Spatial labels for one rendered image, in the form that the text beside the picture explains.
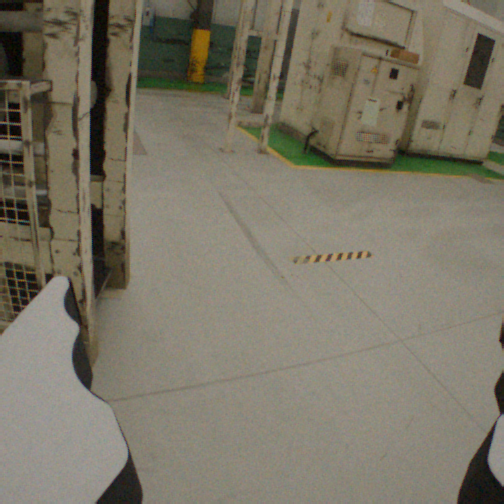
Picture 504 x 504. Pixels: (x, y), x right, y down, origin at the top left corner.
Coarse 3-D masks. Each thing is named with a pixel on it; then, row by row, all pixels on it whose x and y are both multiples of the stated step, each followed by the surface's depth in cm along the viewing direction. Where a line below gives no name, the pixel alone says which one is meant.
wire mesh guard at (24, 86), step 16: (0, 80) 73; (0, 160) 82; (32, 160) 82; (32, 176) 84; (32, 192) 85; (32, 208) 87; (32, 224) 89; (32, 240) 91; (32, 272) 97; (16, 288) 99; (16, 304) 102; (0, 320) 106
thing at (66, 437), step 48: (48, 288) 10; (0, 336) 9; (48, 336) 8; (0, 384) 7; (48, 384) 7; (0, 432) 6; (48, 432) 6; (96, 432) 6; (0, 480) 5; (48, 480) 5; (96, 480) 6
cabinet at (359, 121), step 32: (352, 64) 376; (384, 64) 381; (416, 64) 394; (320, 96) 432; (352, 96) 388; (384, 96) 401; (320, 128) 438; (352, 128) 407; (384, 128) 423; (352, 160) 432; (384, 160) 448
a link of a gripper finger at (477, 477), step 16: (496, 384) 9; (496, 400) 9; (496, 432) 6; (480, 448) 7; (496, 448) 6; (480, 464) 6; (496, 464) 6; (464, 480) 7; (480, 480) 6; (496, 480) 5; (464, 496) 6; (480, 496) 6; (496, 496) 5
